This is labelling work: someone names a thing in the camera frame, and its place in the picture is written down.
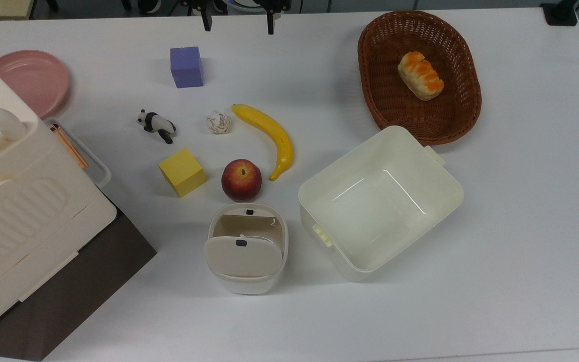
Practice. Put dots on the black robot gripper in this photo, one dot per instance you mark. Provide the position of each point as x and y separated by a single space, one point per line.
274 5

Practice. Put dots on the white paper ball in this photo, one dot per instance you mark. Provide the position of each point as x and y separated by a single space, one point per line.
218 122

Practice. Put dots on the small beige lidded trash can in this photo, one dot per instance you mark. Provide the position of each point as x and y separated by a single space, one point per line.
247 251

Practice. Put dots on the purple foam cube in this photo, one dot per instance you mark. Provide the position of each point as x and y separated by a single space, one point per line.
186 68

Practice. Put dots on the yellow toy banana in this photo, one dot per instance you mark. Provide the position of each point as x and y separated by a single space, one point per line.
274 133

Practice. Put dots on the black and white panda figure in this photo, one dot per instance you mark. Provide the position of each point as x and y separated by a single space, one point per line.
156 123

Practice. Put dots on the red apple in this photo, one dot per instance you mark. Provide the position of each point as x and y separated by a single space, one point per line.
242 180

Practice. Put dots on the yellow foam cube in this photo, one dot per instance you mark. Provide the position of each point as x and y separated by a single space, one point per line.
182 172

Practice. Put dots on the toy bread loaf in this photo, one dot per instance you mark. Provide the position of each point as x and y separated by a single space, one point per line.
420 75

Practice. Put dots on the pink plate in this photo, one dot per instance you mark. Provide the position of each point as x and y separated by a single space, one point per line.
30 80

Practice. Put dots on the cream plastic open bin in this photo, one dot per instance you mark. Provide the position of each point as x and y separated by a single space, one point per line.
380 201

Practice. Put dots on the brown wicker basket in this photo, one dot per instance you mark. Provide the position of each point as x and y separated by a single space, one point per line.
450 118

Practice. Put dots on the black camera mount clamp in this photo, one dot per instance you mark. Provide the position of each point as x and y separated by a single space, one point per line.
561 12

